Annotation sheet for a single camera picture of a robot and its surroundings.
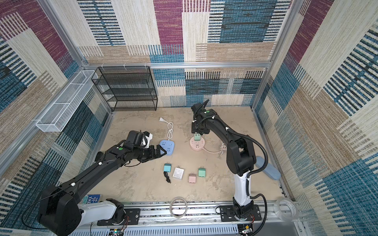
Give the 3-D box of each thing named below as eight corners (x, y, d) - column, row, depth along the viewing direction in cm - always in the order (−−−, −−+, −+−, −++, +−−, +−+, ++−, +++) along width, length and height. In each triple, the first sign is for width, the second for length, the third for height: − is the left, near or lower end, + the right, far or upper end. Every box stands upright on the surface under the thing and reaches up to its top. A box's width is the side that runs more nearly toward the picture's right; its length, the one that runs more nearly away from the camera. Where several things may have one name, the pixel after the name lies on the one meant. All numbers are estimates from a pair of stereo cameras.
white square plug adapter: (172, 177, 87) (172, 175, 85) (175, 167, 91) (175, 165, 89) (182, 179, 86) (181, 178, 84) (184, 169, 90) (184, 167, 88)
